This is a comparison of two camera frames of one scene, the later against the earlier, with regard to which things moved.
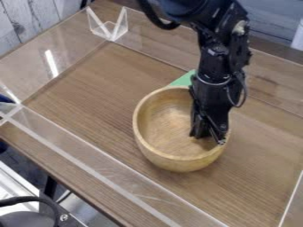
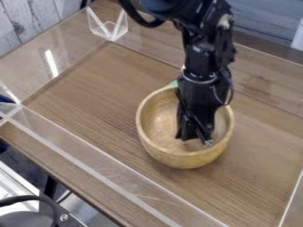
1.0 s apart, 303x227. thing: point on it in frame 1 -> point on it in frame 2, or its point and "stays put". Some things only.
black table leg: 50,187 stays put
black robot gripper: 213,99 -> 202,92
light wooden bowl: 162,122 stays put
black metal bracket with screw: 67,220 stays put
